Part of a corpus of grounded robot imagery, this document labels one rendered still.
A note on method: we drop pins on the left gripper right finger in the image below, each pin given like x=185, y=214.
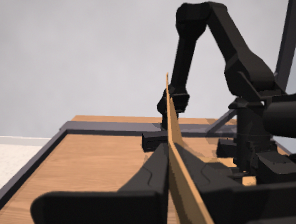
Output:
x=240, y=204

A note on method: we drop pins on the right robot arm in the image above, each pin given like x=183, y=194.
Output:
x=251, y=83

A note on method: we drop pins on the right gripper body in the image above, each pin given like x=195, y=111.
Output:
x=244, y=145

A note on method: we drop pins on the black metal overhead frame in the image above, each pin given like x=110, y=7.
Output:
x=284, y=62

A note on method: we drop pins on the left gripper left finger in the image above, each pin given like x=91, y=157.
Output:
x=131, y=204

